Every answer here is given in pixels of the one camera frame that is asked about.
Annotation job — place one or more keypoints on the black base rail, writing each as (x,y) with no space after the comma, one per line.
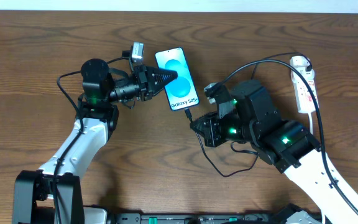
(136,218)

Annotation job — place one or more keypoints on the white power strip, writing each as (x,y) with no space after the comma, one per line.
(303,97)

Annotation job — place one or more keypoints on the white usb charger plug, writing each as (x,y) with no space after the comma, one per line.
(307,75)

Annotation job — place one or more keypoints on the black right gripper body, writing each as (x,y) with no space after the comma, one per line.
(210,131)

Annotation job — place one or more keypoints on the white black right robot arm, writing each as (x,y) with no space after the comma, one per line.
(295,152)

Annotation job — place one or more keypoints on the blue screen smartphone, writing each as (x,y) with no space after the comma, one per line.
(181,93)

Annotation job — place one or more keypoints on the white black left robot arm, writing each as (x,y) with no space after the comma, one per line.
(52,193)

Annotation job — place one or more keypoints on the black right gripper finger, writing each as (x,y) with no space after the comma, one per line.
(224,101)
(205,125)

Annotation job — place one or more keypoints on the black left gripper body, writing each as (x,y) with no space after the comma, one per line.
(143,82)

